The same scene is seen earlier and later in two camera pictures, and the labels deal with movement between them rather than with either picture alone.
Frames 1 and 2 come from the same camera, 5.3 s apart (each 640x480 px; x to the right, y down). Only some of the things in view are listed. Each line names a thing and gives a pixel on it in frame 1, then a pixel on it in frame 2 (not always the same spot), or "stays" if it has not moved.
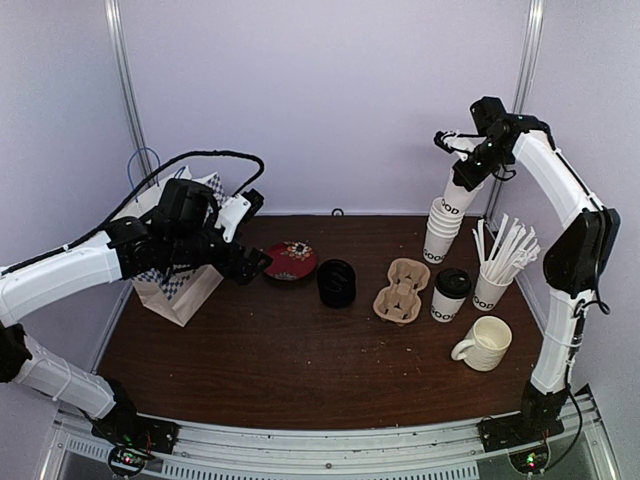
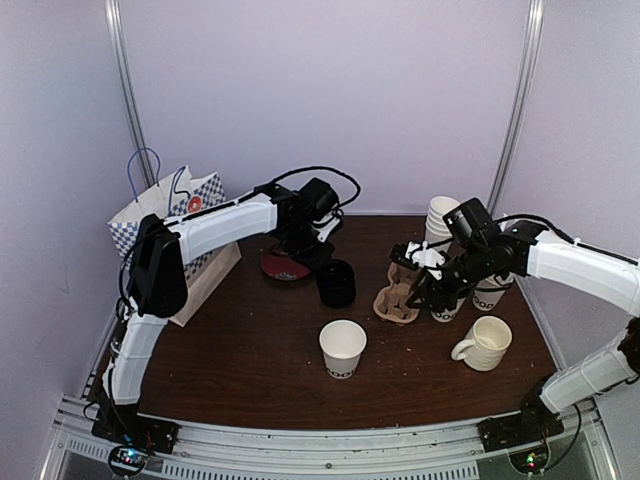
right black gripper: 471,179 -> 440,299
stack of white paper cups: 442,231 stays
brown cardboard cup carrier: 400,301 stays
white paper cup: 458,200 -> 342,344
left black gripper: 247,270 -> 314,261
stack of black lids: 336,283 stays
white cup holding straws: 488,293 stays
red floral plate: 292,260 stays
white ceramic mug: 486,344 stays
